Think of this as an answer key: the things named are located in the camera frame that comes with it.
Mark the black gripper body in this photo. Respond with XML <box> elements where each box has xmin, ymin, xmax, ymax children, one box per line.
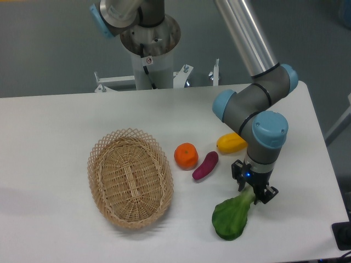
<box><xmin>244</xmin><ymin>160</ymin><xmax>273</xmax><ymax>188</ymax></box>

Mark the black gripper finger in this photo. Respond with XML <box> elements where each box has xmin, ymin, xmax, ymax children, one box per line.
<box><xmin>253</xmin><ymin>185</ymin><xmax>279</xmax><ymax>205</ymax></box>
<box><xmin>231</xmin><ymin>160</ymin><xmax>251</xmax><ymax>192</ymax></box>

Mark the green bok choy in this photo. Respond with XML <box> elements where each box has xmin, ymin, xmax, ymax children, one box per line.
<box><xmin>211</xmin><ymin>186</ymin><xmax>256</xmax><ymax>241</ymax></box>

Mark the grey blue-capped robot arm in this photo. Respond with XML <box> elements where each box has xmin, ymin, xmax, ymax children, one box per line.
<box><xmin>89</xmin><ymin>1</ymin><xmax>298</xmax><ymax>203</ymax></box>

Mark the yellow papaya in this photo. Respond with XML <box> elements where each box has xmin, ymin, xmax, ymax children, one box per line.
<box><xmin>216</xmin><ymin>133</ymin><xmax>248</xmax><ymax>154</ymax></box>

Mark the purple sweet potato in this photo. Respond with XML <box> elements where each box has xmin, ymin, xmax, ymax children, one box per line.
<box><xmin>192</xmin><ymin>151</ymin><xmax>219</xmax><ymax>180</ymax></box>

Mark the orange tangerine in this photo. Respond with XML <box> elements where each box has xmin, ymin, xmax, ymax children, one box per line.
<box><xmin>173</xmin><ymin>142</ymin><xmax>199</xmax><ymax>170</ymax></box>

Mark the black device at table corner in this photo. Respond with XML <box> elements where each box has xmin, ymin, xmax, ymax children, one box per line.
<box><xmin>331</xmin><ymin>222</ymin><xmax>350</xmax><ymax>251</ymax></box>

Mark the white table leg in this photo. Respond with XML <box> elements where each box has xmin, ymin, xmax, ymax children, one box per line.
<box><xmin>324</xmin><ymin>94</ymin><xmax>350</xmax><ymax>147</ymax></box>

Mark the woven wicker basket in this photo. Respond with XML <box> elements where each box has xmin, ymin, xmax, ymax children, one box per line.
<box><xmin>87</xmin><ymin>128</ymin><xmax>173</xmax><ymax>230</ymax></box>

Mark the white metal base frame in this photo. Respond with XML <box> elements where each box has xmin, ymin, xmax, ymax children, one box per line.
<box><xmin>94</xmin><ymin>58</ymin><xmax>221</xmax><ymax>93</ymax></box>

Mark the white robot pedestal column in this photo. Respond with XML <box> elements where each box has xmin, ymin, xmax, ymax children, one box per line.
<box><xmin>120</xmin><ymin>15</ymin><xmax>181</xmax><ymax>90</ymax></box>

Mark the black cable on pedestal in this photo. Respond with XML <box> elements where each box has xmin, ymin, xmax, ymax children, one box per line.
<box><xmin>139</xmin><ymin>43</ymin><xmax>157</xmax><ymax>90</ymax></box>

